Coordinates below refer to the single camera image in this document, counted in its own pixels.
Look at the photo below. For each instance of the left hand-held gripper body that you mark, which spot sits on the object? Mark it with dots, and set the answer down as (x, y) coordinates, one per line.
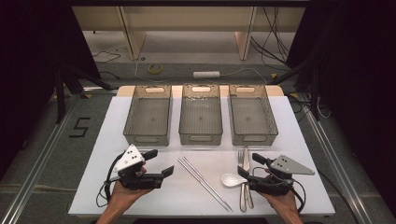
(129, 158)

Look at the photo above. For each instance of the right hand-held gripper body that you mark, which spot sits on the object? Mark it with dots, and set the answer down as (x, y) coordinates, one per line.
(286, 166)

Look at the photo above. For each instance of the white ceramic spoon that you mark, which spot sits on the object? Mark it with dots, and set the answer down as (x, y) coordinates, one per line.
(230, 179)

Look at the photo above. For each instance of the clear grey plastic bin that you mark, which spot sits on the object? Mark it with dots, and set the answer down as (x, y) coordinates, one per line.
(250, 116)
(149, 116)
(200, 116)

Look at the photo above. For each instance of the person's right hand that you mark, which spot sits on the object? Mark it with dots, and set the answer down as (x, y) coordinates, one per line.
(283, 202)

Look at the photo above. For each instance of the person's left hand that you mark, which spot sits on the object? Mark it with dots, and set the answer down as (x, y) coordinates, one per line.
(123, 196)

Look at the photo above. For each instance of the metal table knife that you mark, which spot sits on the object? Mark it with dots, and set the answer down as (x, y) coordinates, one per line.
(246, 157)

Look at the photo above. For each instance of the metal fork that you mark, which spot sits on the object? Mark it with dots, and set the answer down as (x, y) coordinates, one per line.
(243, 199)

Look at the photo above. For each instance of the white table board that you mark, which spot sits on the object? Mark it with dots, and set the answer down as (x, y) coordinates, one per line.
(193, 199)

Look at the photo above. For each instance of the black metal stand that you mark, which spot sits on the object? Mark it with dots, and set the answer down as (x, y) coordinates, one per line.
(315, 93)
(59, 93)

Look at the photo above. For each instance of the yellow tape roll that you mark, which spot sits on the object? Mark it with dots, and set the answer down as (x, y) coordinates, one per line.
(150, 69)

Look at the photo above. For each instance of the white power strip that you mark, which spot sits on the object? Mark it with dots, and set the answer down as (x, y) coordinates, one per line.
(206, 74)

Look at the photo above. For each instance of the dark curtain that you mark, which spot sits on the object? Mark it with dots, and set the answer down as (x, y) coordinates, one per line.
(28, 62)
(358, 77)

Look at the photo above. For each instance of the beige wooden table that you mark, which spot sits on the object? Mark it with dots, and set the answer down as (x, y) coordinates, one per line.
(186, 18)

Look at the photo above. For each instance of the aluminium floor rail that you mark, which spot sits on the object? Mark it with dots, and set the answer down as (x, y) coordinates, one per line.
(336, 165)
(40, 158)

